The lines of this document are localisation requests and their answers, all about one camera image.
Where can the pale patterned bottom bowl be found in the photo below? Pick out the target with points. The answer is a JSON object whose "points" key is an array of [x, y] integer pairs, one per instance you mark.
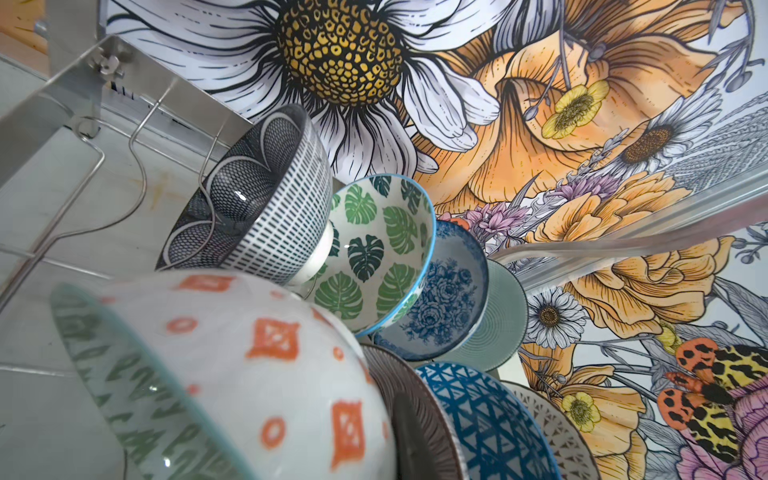
{"points": [[207, 374]]}

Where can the purple striped bowl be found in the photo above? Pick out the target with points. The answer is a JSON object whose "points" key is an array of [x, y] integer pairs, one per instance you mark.
{"points": [[426, 444]]}

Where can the blue triangle pattern bowl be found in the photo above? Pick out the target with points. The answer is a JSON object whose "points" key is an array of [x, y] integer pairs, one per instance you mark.
{"points": [[499, 437]]}

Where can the white maroon triangle bowl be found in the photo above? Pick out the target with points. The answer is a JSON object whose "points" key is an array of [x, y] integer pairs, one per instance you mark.
{"points": [[573, 458]]}

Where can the green leaf pattern bowl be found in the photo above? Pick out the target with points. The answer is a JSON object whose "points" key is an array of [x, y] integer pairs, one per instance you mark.
{"points": [[383, 239]]}

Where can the mint green glazed bowl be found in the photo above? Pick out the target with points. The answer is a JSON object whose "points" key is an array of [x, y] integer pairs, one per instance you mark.
{"points": [[502, 328]]}

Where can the dark grey petal bowl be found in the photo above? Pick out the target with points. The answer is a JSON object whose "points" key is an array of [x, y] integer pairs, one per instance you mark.
{"points": [[263, 209]]}

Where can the blue floral porcelain bowl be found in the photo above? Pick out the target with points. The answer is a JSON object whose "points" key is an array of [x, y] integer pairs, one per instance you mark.
{"points": [[451, 304]]}

